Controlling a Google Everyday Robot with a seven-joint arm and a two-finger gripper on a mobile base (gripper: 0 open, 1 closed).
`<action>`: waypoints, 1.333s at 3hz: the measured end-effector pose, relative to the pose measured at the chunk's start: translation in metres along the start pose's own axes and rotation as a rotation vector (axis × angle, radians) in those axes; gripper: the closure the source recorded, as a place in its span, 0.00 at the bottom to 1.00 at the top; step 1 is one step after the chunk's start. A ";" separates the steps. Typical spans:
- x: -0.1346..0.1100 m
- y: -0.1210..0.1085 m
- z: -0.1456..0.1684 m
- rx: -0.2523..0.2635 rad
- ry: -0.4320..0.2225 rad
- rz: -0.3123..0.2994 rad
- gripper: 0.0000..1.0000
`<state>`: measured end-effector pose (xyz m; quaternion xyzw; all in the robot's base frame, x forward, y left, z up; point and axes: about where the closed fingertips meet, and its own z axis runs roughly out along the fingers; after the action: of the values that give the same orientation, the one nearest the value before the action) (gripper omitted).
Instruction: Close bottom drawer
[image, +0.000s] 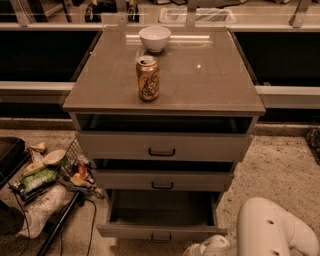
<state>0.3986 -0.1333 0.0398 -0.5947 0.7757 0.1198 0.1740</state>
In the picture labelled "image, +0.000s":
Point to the grey bottom drawer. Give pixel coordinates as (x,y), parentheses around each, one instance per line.
(161,215)

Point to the grey drawer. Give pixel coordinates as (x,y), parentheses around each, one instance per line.
(164,146)
(163,180)
(161,215)

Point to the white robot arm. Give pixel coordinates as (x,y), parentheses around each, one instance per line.
(264,229)

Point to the grey drawer cabinet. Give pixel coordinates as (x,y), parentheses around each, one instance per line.
(204,88)

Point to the grey top drawer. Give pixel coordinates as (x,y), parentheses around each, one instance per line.
(164,146)

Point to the grey middle drawer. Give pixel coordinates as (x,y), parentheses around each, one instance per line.
(163,180)

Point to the gold soda can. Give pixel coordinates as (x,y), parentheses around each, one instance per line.
(147,71)

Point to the white bowl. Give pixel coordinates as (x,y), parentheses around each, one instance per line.
(154,38)

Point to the black tripod leg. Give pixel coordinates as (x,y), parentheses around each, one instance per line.
(56,227)

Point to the small white dish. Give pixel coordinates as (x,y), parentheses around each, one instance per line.
(54,157)

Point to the clear plastic tray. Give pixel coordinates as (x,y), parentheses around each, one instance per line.
(203,15)

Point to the green snack bag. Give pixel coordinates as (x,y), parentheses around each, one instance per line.
(38,179)

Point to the black bin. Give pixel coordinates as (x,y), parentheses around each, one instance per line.
(12,156)

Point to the wire basket with items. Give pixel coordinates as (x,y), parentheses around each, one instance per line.
(76,172)

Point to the black wire basket right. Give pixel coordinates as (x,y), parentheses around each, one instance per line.
(312,138)

